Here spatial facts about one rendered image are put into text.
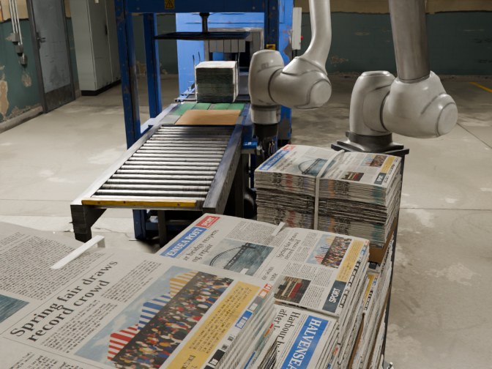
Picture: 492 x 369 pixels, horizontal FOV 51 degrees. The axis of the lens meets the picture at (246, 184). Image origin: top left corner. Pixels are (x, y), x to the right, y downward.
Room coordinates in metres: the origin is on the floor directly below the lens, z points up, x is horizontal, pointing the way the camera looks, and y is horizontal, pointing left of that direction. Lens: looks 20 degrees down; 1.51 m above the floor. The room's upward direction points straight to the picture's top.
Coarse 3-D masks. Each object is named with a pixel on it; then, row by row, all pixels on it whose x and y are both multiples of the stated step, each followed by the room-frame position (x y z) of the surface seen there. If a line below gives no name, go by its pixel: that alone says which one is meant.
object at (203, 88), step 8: (200, 64) 3.98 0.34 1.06; (208, 64) 3.98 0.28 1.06; (216, 64) 3.97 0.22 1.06; (224, 64) 3.96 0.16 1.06; (232, 64) 3.95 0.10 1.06; (200, 72) 3.83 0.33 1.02; (208, 72) 3.82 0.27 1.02; (216, 72) 3.82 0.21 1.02; (224, 72) 3.82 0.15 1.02; (232, 72) 3.81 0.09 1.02; (200, 80) 3.83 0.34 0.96; (208, 80) 3.83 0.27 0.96; (216, 80) 3.82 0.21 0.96; (224, 80) 3.82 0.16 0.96; (232, 80) 3.82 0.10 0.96; (200, 88) 3.84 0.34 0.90; (208, 88) 3.83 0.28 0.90; (216, 88) 3.82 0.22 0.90; (224, 88) 3.82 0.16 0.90; (232, 88) 3.82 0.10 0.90; (200, 96) 3.83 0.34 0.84; (208, 96) 3.83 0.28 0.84; (216, 96) 3.82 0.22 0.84; (224, 96) 3.82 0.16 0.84; (232, 96) 3.81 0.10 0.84
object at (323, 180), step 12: (336, 156) 1.51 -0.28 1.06; (336, 168) 1.38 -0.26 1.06; (312, 180) 1.31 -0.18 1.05; (324, 180) 1.30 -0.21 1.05; (312, 192) 1.32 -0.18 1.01; (324, 192) 1.30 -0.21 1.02; (312, 204) 1.31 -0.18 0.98; (324, 204) 1.30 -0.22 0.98; (312, 216) 1.32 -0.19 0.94; (324, 216) 1.30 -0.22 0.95; (312, 228) 1.32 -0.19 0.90; (324, 228) 1.30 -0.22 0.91
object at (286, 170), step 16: (272, 160) 1.46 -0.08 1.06; (288, 160) 1.46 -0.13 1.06; (304, 160) 1.46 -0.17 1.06; (320, 160) 1.46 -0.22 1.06; (256, 176) 1.38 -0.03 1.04; (272, 176) 1.36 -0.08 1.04; (288, 176) 1.34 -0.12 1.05; (304, 176) 1.32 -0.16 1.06; (256, 192) 1.38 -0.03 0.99; (272, 192) 1.36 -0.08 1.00; (288, 192) 1.34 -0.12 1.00; (304, 192) 1.32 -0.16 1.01; (272, 208) 1.36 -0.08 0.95; (288, 208) 1.34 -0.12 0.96; (304, 208) 1.32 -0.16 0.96; (272, 224) 1.37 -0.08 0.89; (288, 224) 1.34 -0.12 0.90; (304, 224) 1.33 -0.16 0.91
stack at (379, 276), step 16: (384, 256) 1.29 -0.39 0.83; (368, 272) 1.20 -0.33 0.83; (384, 272) 1.31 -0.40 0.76; (368, 288) 1.12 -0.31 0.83; (384, 288) 1.33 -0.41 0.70; (368, 304) 1.05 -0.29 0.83; (368, 320) 1.02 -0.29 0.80; (368, 336) 1.00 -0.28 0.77; (368, 352) 1.07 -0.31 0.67; (352, 368) 0.83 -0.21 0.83
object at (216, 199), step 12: (240, 132) 2.88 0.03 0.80; (228, 144) 2.61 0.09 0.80; (240, 144) 2.81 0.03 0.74; (228, 156) 2.39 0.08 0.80; (228, 168) 2.19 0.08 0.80; (216, 180) 2.03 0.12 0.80; (228, 180) 2.18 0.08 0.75; (216, 192) 1.89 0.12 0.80; (228, 192) 2.17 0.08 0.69; (204, 204) 1.76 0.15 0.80; (216, 204) 1.76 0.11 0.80
